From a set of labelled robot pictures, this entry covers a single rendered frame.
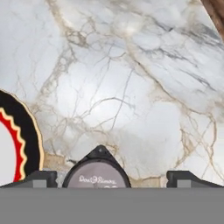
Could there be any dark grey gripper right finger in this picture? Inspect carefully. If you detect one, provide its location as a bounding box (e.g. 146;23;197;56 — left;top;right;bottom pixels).
165;170;224;189

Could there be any black-rimmed grey-lid yogurt container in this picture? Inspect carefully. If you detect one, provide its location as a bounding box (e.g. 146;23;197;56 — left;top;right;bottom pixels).
61;144;132;189

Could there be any black red white plate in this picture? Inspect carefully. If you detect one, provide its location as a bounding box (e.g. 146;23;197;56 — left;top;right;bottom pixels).
0;88;46;187

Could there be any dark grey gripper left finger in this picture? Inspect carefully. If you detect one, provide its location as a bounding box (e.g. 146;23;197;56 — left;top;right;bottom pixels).
0;170;59;189

